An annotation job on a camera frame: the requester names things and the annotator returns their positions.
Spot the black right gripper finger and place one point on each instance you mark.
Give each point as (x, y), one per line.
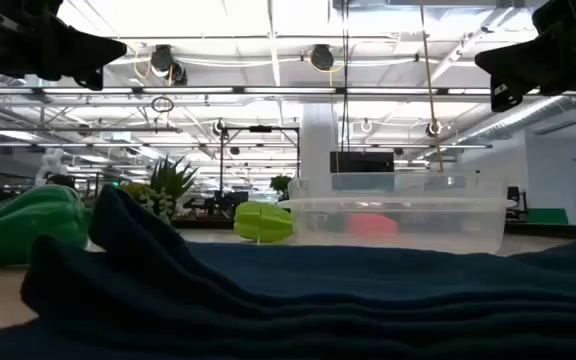
(513, 62)

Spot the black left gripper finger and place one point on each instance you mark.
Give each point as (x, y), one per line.
(90, 50)

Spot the dark green toy bell pepper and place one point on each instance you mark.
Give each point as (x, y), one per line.
(23, 225)

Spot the orange toy vegetable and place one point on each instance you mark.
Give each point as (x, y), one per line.
(370, 225)

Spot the lime green toy vegetable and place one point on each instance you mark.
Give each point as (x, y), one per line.
(263, 222)

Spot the clear plastic tupperware container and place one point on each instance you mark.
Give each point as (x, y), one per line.
(448, 225)

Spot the white robot figure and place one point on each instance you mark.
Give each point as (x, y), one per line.
(52, 162)

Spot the black office chair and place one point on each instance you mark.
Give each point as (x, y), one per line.
(515, 196)

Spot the potted succulent plant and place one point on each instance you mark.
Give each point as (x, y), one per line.
(168, 186)

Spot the green background plant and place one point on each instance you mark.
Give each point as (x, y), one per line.
(280, 183)

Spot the dark blue folded cloth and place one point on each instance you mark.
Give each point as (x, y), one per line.
(288, 300)

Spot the black metal rig frame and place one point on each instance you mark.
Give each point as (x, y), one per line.
(222, 160)

